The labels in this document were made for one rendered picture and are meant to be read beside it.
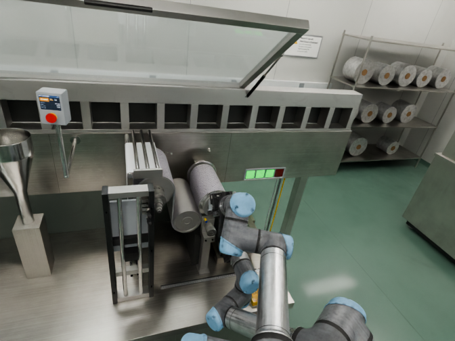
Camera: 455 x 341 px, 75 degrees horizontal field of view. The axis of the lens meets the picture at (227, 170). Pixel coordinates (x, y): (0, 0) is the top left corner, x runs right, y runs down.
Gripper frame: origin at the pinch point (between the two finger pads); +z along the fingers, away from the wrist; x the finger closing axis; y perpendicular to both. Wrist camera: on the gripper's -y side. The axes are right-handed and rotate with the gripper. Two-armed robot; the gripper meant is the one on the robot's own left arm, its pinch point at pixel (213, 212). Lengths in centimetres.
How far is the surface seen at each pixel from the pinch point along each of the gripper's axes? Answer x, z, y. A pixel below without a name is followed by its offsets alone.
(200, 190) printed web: 3.2, 6.0, 9.9
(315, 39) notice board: -210, 178, 204
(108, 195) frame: 38.9, -18.4, 8.9
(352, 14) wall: -255, 158, 231
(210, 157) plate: -8.4, 24.9, 27.6
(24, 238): 71, 16, -3
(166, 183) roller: 19.0, -4.2, 12.8
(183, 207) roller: 11.3, 6.1, 3.4
